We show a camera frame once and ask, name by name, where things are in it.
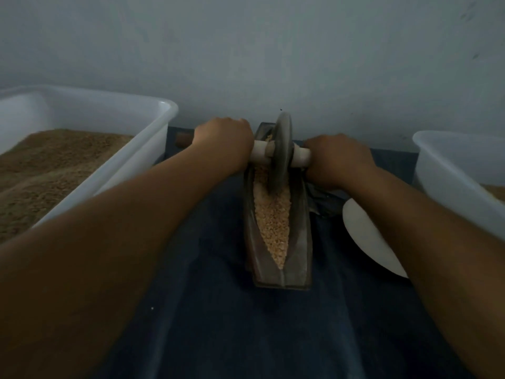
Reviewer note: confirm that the person's left hand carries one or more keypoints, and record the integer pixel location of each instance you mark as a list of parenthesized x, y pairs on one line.
[(225, 142)]

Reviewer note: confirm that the person's right hand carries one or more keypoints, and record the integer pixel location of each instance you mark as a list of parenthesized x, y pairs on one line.
[(338, 160)]

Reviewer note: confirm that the boat-shaped metal grinding trough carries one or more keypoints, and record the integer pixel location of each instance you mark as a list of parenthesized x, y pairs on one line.
[(296, 272)]

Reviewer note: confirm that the large brown grain heap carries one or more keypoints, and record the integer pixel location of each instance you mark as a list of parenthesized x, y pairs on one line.
[(47, 173), (497, 191)]

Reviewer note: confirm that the person's left forearm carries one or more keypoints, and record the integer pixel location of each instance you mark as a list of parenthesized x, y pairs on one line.
[(95, 272)]

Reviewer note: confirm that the person's right forearm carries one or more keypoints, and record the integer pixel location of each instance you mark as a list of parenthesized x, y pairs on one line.
[(442, 264)]

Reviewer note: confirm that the white round plate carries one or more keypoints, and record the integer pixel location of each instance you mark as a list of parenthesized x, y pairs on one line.
[(367, 237)]

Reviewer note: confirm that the white plastic tub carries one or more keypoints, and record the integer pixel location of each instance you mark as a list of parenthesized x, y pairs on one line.
[(458, 185), (126, 165)]

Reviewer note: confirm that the dark blue table cloth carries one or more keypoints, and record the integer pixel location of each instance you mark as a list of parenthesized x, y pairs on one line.
[(213, 335)]

